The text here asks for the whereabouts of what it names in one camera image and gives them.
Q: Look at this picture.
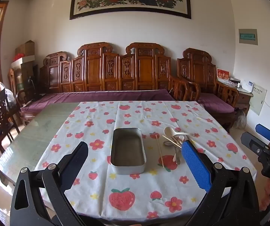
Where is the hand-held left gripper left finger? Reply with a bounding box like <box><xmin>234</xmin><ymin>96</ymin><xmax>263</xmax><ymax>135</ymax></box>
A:
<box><xmin>9</xmin><ymin>141</ymin><xmax>89</xmax><ymax>226</ymax></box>

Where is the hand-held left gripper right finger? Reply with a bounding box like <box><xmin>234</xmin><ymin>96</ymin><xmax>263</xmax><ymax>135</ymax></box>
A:
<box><xmin>181</xmin><ymin>139</ymin><xmax>260</xmax><ymax>226</ymax></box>

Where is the wooden chopstick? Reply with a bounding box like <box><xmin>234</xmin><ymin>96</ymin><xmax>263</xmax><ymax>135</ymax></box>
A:
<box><xmin>156</xmin><ymin>135</ymin><xmax>165</xmax><ymax>168</ymax></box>
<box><xmin>170</xmin><ymin>134</ymin><xmax>181</xmax><ymax>147</ymax></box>
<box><xmin>162</xmin><ymin>135</ymin><xmax>182</xmax><ymax>149</ymax></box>

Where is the large cream plastic spoon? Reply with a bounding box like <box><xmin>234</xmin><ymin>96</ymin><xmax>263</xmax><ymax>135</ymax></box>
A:
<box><xmin>164</xmin><ymin>126</ymin><xmax>190</xmax><ymax>139</ymax></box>

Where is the rectangular metal tray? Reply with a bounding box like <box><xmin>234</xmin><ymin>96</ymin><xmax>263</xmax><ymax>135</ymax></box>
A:
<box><xmin>110</xmin><ymin>128</ymin><xmax>147</xmax><ymax>175</ymax></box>

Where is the grey fluffy mop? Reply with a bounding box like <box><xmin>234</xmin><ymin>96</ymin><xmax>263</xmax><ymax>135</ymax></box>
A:
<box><xmin>233</xmin><ymin>108</ymin><xmax>247</xmax><ymax>129</ymax></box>

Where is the strawberry flower printed tablecloth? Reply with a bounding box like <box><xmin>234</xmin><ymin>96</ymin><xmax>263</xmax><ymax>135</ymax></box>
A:
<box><xmin>35</xmin><ymin>101</ymin><xmax>258</xmax><ymax>220</ymax></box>

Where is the wooden side table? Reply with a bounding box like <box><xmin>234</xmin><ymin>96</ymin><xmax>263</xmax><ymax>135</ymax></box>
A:
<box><xmin>229</xmin><ymin>87</ymin><xmax>253</xmax><ymax>123</ymax></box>

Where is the white tabletop device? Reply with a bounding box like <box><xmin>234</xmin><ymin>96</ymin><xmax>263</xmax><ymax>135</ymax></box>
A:
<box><xmin>242</xmin><ymin>81</ymin><xmax>254</xmax><ymax>93</ymax></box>

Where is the purple armchair cushion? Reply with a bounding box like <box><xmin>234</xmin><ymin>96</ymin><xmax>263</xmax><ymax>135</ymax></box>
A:
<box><xmin>197</xmin><ymin>92</ymin><xmax>235</xmax><ymax>114</ymax></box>

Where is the long purple sofa cushion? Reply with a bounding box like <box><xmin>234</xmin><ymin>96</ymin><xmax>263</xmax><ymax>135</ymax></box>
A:
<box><xmin>20</xmin><ymin>89</ymin><xmax>175</xmax><ymax>114</ymax></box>

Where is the red desk calendar card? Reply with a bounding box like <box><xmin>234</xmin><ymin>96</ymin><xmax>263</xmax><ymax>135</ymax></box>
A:
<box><xmin>216</xmin><ymin>69</ymin><xmax>230</xmax><ymax>83</ymax></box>

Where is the dark wooden dining chair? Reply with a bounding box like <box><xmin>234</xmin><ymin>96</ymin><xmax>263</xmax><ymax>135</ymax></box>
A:
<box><xmin>0</xmin><ymin>98</ymin><xmax>21</xmax><ymax>154</ymax></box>

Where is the carved wooden armchair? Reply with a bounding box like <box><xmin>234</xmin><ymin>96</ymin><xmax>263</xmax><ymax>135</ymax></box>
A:
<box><xmin>177</xmin><ymin>48</ymin><xmax>240</xmax><ymax>132</ymax></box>

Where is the carved wooden sofa bench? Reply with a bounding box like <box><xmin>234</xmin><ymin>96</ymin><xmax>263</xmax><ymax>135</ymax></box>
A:
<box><xmin>16</xmin><ymin>42</ymin><xmax>201</xmax><ymax>126</ymax></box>

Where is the clear plastic bag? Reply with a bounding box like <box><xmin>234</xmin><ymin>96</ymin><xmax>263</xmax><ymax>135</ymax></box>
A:
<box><xmin>0</xmin><ymin>82</ymin><xmax>17</xmax><ymax>110</ymax></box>

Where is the large dark cardboard box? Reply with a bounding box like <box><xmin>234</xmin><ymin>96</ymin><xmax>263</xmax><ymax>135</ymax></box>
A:
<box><xmin>20</xmin><ymin>61</ymin><xmax>38</xmax><ymax>93</ymax></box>

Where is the flat white box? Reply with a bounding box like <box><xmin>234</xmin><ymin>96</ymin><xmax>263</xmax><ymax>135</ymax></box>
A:
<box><xmin>10</xmin><ymin>56</ymin><xmax>36</xmax><ymax>66</ymax></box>

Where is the brown cardboard box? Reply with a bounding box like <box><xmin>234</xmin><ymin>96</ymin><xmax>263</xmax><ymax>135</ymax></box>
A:
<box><xmin>15</xmin><ymin>40</ymin><xmax>36</xmax><ymax>57</ymax></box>

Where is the white wall electrical panel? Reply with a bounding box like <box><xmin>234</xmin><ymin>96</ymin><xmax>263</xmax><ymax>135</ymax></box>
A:
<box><xmin>249</xmin><ymin>83</ymin><xmax>267</xmax><ymax>116</ymax></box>

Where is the grey wall panel box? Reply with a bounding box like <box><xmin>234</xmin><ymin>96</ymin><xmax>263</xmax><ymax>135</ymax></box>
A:
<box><xmin>238</xmin><ymin>29</ymin><xmax>259</xmax><ymax>46</ymax></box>

